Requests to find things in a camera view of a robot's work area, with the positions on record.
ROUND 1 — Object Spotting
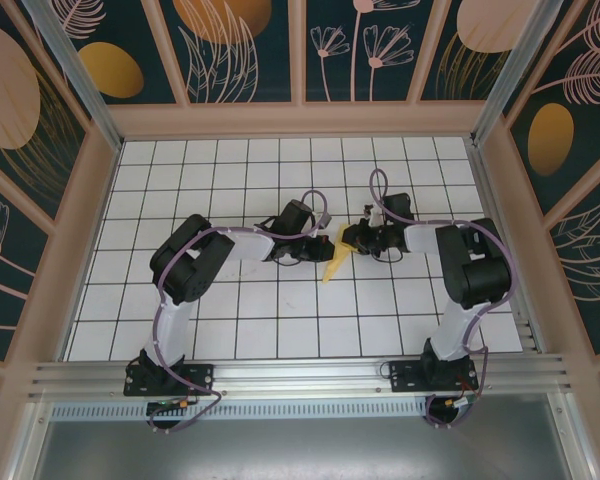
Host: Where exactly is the yellow cloth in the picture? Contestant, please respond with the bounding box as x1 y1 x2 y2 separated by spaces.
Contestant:
322 223 367 284

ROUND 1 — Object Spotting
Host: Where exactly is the grey metal sheet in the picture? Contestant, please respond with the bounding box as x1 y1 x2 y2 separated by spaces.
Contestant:
27 418 589 480

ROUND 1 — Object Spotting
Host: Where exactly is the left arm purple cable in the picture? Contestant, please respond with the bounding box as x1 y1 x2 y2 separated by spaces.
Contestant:
151 189 331 432

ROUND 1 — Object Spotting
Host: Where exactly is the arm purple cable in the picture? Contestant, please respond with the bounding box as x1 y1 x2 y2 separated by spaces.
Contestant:
151 189 331 432
369 168 512 430

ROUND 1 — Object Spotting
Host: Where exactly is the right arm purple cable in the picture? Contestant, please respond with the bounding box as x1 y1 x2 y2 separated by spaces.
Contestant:
369 168 512 430

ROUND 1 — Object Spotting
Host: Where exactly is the aluminium side rail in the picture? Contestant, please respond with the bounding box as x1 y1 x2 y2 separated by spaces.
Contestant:
463 139 544 354

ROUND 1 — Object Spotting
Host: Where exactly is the long aluminium mounting rail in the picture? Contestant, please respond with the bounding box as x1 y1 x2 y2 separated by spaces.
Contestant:
27 353 577 400

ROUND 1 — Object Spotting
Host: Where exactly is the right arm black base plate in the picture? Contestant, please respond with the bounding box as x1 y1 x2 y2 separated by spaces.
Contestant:
388 358 480 395

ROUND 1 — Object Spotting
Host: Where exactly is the slotted grey cable duct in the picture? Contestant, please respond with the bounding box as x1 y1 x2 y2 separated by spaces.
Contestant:
49 399 431 422

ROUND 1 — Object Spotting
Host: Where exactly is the aluminium corner post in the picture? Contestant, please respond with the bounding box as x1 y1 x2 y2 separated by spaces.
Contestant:
470 0 556 147
21 0 125 152

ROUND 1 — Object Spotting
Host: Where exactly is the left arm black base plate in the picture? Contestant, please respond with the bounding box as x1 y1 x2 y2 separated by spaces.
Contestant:
123 363 216 398

